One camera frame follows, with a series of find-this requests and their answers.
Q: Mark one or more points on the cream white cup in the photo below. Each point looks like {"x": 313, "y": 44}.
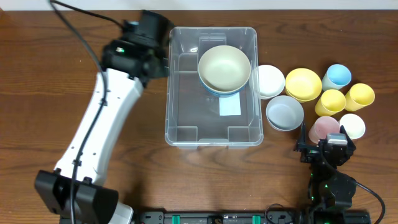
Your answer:
{"x": 354, "y": 125}

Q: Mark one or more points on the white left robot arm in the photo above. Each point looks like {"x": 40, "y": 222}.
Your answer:
{"x": 75, "y": 189}

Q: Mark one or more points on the white label in bin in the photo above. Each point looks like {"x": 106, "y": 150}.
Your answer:
{"x": 230, "y": 106}

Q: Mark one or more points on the grey small bowl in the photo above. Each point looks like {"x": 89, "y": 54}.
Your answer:
{"x": 284, "y": 113}

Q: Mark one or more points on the cream large bowl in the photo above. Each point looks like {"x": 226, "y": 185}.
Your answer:
{"x": 224, "y": 68}

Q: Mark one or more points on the yellow small bowl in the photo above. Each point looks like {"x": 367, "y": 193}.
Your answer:
{"x": 303, "y": 84}

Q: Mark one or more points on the pink cup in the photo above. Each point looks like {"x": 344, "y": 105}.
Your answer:
{"x": 323, "y": 125}

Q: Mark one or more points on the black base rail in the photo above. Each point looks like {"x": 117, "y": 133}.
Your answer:
{"x": 272, "y": 216}

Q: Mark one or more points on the yellow cup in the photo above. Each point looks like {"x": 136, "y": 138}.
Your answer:
{"x": 331, "y": 102}
{"x": 359, "y": 96}

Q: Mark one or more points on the light blue cup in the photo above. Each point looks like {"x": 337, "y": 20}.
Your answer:
{"x": 337, "y": 76}

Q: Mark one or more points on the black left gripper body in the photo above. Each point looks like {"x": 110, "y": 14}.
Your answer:
{"x": 162, "y": 66}

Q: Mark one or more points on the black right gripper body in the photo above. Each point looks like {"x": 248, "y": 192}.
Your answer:
{"x": 313, "y": 150}

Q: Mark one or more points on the white small bowl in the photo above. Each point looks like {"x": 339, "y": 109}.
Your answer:
{"x": 271, "y": 81}

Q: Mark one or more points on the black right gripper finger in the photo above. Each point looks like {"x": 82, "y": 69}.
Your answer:
{"x": 301, "y": 143}
{"x": 347, "y": 133}

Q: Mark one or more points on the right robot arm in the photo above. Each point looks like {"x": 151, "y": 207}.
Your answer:
{"x": 329, "y": 190}

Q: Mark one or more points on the dark blue bowl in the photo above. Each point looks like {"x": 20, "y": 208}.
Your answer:
{"x": 222, "y": 93}

